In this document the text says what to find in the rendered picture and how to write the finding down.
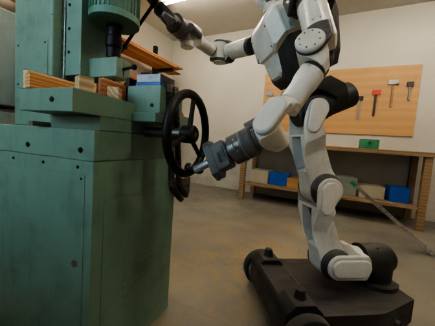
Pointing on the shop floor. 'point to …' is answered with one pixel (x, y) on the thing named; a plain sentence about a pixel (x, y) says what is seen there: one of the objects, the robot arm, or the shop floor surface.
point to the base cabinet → (83, 240)
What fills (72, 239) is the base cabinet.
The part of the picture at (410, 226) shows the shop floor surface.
